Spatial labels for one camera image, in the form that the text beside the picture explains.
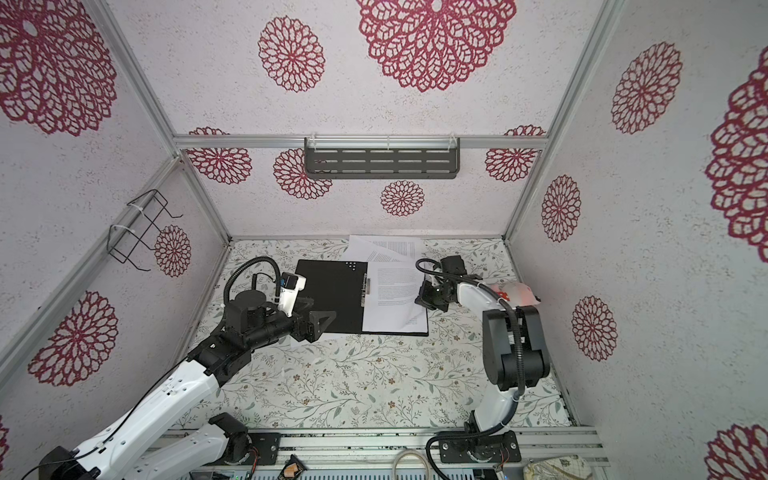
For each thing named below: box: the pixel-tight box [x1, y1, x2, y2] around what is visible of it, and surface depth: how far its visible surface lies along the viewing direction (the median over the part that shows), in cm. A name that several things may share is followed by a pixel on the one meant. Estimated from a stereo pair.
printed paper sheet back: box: [342, 235, 423, 262], surface depth 120 cm
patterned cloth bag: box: [523, 454, 593, 480], surface depth 70 cm
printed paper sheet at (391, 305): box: [362, 262, 428, 333], surface depth 103 cm
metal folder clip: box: [361, 272, 371, 308], surface depth 108 cm
